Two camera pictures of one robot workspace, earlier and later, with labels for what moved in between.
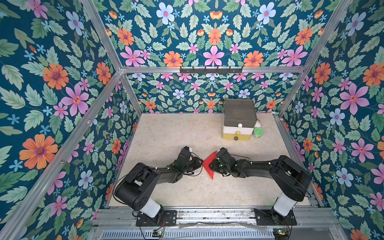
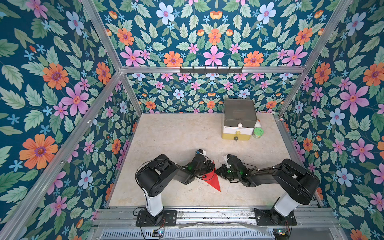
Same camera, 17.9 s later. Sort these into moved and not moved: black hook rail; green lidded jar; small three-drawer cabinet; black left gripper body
Moved: black left gripper body
Not moved: black hook rail; green lidded jar; small three-drawer cabinet
